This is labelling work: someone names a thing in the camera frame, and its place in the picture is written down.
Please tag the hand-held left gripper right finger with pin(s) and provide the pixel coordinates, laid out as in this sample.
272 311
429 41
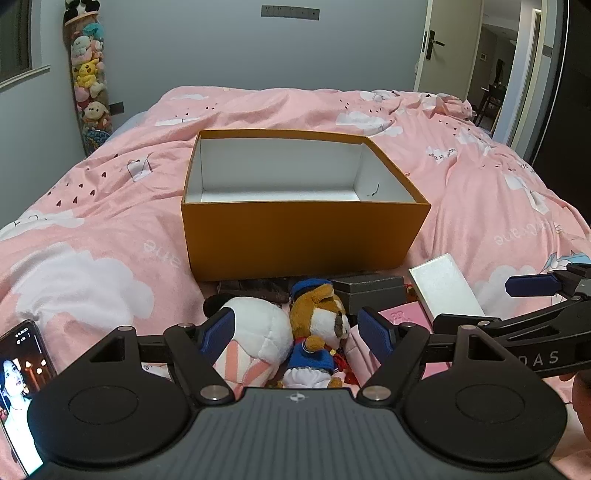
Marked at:
375 336

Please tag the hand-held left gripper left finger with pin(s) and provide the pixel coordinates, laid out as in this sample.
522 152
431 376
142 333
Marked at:
217 333

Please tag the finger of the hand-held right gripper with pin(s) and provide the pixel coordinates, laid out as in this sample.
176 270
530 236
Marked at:
466 321
528 285

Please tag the pink pouch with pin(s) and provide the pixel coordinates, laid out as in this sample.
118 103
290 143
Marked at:
406 316

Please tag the white box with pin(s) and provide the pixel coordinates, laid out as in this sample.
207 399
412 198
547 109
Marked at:
443 286

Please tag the red and yellow charm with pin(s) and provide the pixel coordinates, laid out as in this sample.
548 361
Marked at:
344 364

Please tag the white panda plush toy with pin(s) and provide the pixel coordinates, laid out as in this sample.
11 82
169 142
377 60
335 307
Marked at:
258 323

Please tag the dark grey small box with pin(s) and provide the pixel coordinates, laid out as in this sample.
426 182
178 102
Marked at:
369 290

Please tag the colourful crochet toy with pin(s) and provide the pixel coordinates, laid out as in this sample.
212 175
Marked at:
408 290

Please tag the brown plush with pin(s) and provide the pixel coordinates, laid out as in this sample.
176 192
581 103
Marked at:
318 314

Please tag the dark brown leather wallet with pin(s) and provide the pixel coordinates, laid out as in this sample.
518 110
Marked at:
258 288

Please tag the orange cardboard box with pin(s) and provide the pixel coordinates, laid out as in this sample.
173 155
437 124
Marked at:
300 240

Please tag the person's right hand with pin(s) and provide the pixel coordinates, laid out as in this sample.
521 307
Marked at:
582 406

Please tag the pink printed duvet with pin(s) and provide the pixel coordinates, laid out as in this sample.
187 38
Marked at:
115 207

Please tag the dark wooden chair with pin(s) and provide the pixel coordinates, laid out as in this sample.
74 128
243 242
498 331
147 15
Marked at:
491 104

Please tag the smartphone with lit screen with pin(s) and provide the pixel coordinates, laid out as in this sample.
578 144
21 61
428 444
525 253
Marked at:
21 397

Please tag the white door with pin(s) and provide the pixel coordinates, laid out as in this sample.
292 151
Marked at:
455 46

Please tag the column of plush toys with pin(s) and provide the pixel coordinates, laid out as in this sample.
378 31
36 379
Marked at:
90 74

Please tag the window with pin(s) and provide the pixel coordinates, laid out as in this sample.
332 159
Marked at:
18 41

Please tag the small dark wall socket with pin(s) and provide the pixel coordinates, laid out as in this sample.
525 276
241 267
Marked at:
117 108

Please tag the grey wall socket strip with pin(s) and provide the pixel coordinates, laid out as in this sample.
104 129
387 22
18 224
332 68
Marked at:
290 12

